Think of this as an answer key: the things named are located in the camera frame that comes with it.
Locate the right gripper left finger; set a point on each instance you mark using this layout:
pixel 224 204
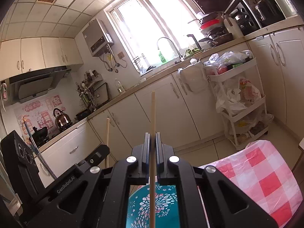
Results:
pixel 112 186

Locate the red white checkered tablecloth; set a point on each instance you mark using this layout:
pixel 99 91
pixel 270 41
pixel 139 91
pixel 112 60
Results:
pixel 260 171

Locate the copper kettle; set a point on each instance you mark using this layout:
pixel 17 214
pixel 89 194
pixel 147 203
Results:
pixel 62 120

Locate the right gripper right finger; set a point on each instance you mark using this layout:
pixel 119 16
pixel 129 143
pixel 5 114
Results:
pixel 206 197

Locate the chrome kitchen faucet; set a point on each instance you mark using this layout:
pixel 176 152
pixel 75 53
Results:
pixel 169 50

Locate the single bamboo chopstick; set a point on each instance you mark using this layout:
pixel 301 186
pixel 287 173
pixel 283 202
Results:
pixel 152 160

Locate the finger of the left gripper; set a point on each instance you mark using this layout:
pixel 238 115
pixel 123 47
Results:
pixel 94 158

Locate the white rolling storage cart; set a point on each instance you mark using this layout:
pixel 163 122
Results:
pixel 240 99

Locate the range hood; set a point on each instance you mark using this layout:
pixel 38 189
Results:
pixel 27 86

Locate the wall water heater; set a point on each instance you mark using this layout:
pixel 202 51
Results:
pixel 97 38

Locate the black wok pan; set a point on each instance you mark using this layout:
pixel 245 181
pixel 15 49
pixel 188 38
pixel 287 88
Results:
pixel 40 136

